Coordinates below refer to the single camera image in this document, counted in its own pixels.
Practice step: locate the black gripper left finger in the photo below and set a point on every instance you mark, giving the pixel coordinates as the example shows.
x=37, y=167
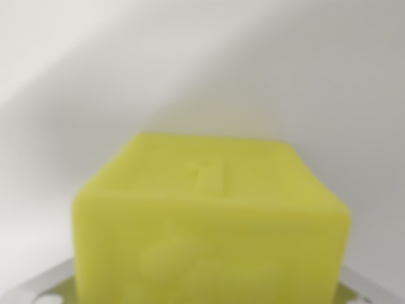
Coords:
x=47, y=289

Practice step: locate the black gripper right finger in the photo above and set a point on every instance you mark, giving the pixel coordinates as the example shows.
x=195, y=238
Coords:
x=351, y=289

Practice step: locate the yellow cube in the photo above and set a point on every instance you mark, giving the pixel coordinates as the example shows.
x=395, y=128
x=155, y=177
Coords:
x=209, y=234

